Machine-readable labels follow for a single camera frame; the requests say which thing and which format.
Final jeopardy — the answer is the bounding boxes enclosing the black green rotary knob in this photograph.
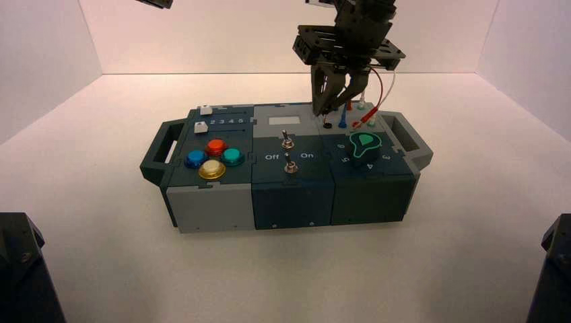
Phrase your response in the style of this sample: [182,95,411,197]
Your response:
[349,131,384,168]

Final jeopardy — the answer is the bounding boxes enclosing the green push button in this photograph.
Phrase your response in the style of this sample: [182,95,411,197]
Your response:
[220,148,245,168]

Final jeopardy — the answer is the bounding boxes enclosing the blue push button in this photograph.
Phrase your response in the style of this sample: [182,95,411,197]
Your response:
[184,150,209,170]

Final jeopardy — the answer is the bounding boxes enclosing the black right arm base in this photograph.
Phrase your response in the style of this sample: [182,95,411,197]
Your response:
[526,213,571,323]

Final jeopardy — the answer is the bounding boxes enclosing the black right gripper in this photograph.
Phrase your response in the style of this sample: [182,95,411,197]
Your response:
[293,11,407,118]

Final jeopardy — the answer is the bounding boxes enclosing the yellow push button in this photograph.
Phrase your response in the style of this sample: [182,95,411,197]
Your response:
[199,159,227,181]

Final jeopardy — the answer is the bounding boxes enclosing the red push button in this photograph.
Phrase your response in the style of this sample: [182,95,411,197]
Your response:
[205,139,229,157]

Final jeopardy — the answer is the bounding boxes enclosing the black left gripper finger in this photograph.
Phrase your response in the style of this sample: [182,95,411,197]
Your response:
[135,0,174,10]

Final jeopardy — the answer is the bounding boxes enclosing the dark teal grey task box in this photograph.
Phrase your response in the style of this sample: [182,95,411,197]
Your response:
[139,103,434,234]

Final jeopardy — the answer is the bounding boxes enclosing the red banana plug wire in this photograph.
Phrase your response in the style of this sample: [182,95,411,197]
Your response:
[345,67,384,129]

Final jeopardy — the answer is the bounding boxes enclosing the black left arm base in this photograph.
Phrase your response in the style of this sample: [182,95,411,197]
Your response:
[0,212,67,323]

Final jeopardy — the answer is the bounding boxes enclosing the white banana plug wire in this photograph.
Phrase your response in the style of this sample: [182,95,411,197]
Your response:
[358,70,397,127]

